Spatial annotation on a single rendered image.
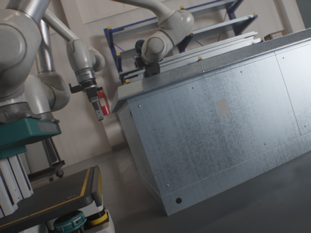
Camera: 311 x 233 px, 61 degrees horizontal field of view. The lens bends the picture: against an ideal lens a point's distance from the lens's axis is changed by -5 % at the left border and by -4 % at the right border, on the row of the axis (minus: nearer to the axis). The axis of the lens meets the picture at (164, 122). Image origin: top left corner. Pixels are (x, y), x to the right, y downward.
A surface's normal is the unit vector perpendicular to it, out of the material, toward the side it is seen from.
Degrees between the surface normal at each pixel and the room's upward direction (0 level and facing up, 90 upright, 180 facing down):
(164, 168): 90
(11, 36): 97
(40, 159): 78
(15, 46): 93
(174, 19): 94
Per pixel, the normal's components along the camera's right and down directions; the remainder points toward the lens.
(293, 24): 0.17, 0.00
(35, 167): 0.15, -0.22
